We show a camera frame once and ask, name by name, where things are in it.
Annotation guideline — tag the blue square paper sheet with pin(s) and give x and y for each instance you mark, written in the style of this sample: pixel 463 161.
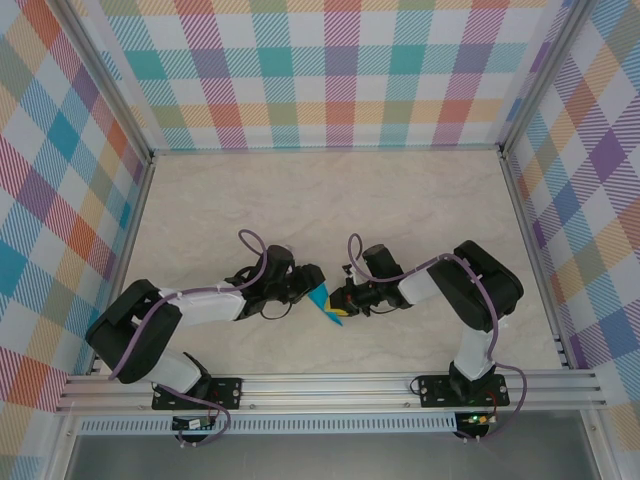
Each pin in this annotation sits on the blue square paper sheet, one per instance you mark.
pixel 317 299

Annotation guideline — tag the grey metal panel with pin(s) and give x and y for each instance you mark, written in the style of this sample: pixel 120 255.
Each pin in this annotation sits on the grey metal panel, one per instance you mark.
pixel 325 457

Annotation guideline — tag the aluminium frame cross bar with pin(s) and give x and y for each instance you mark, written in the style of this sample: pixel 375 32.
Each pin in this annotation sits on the aluminium frame cross bar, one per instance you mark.
pixel 325 148

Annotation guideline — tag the aluminium mounting rail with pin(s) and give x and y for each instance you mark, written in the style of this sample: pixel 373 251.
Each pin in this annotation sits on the aluminium mounting rail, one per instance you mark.
pixel 325 392

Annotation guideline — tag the aluminium frame post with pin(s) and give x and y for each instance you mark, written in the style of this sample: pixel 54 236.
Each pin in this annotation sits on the aluminium frame post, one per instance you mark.
pixel 542 75
pixel 107 80

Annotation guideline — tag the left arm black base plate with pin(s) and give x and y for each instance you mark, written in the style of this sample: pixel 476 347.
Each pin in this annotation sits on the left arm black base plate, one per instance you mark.
pixel 230 392

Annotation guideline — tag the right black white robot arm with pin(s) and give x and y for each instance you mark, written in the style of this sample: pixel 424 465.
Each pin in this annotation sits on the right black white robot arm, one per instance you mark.
pixel 502 290

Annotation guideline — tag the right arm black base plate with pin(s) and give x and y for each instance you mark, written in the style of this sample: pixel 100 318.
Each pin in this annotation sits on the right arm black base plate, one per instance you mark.
pixel 432 392

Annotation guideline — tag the aluminium side rail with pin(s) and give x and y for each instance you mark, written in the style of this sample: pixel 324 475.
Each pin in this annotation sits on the aluminium side rail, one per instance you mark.
pixel 122 265
pixel 535 260

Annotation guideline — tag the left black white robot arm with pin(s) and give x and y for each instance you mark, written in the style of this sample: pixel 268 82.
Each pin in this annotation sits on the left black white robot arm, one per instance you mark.
pixel 107 335

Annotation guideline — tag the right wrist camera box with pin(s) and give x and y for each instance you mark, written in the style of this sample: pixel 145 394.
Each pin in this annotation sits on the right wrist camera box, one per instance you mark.
pixel 352 276

